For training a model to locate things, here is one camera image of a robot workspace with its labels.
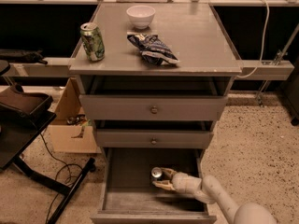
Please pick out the grey middle drawer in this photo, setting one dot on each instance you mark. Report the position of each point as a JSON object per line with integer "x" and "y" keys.
{"x": 155, "y": 134}

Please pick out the white bowl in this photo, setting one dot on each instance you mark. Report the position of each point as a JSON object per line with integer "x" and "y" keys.
{"x": 140, "y": 16}

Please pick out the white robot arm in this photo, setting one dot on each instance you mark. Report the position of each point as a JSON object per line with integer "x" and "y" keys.
{"x": 209, "y": 190}

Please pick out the cardboard box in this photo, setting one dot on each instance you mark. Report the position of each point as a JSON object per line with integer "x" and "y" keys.
{"x": 71, "y": 132}

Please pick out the grey drawer cabinet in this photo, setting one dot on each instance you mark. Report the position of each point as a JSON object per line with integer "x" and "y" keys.
{"x": 191, "y": 31}

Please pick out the green soda can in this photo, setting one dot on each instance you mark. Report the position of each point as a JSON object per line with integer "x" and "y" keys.
{"x": 92, "y": 41}

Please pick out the blue pepsi can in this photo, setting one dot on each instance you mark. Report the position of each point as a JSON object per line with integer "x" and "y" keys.
{"x": 156, "y": 174}

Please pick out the blue chip bag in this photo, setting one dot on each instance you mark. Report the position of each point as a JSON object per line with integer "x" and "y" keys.
{"x": 153, "y": 50}

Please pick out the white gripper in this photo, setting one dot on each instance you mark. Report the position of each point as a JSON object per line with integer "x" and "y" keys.
{"x": 181, "y": 181}

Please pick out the grey top drawer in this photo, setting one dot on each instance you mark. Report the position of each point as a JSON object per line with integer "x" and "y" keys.
{"x": 153, "y": 99}

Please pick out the grey open bottom drawer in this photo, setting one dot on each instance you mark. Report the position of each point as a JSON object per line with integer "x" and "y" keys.
{"x": 129, "y": 197}

